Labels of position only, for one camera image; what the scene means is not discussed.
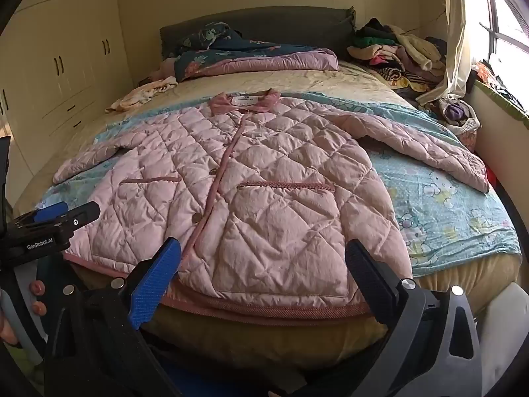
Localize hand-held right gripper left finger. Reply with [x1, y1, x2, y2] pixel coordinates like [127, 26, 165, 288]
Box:
[43, 238, 183, 397]

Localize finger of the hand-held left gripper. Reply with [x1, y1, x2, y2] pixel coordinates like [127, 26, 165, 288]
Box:
[33, 202, 69, 225]
[54, 200, 101, 237]

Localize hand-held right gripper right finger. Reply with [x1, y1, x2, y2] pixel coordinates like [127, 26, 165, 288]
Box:
[345, 239, 486, 397]

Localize pink quilted jacket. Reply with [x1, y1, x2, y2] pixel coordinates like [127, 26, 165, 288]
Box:
[53, 89, 490, 321]

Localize basket of clothes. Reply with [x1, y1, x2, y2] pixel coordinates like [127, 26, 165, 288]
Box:
[432, 97, 481, 135]

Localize pile of mixed clothes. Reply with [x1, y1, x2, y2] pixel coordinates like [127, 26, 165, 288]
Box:
[346, 18, 449, 94]

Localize clothes on windowsill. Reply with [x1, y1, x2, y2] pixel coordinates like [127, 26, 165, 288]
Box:
[475, 62, 527, 112]

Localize person's left hand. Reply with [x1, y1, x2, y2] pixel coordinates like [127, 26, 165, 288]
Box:
[0, 280, 47, 346]

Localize blue cartoon print sheet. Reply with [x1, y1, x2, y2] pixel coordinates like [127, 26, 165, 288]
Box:
[35, 91, 521, 278]

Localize orange and white garment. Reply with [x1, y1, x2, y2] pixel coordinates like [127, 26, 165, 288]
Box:
[105, 75, 179, 113]

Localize white smooth object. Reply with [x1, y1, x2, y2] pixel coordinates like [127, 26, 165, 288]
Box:
[481, 281, 529, 397]

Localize cream wardrobe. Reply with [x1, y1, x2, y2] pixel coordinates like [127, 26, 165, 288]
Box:
[0, 0, 133, 174]

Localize pink cloth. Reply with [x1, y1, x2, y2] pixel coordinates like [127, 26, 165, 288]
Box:
[151, 58, 178, 81]

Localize bed with beige sheet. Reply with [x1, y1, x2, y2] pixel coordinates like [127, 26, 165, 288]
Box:
[12, 60, 523, 381]

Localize green windowsill cushion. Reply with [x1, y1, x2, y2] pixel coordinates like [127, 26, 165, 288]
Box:
[471, 78, 529, 129]

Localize dark floral quilt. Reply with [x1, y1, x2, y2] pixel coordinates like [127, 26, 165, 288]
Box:
[174, 22, 340, 82]

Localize cream curtain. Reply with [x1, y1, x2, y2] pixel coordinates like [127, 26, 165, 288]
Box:
[415, 0, 476, 106]

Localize dark grey headboard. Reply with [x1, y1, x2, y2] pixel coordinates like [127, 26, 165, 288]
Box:
[160, 6, 357, 61]

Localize window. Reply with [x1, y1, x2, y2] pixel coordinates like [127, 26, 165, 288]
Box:
[463, 0, 529, 75]

